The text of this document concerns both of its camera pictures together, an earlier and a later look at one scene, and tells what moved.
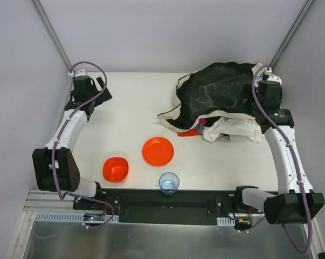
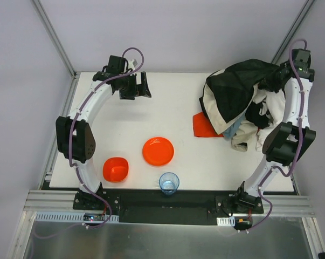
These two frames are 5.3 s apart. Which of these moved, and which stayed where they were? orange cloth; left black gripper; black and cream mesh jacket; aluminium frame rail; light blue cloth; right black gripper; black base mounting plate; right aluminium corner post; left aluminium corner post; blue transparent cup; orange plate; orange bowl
Moved: left black gripper; right black gripper; light blue cloth; orange cloth; black and cream mesh jacket
Stayed: orange bowl; right aluminium corner post; aluminium frame rail; left aluminium corner post; blue transparent cup; orange plate; black base mounting plate
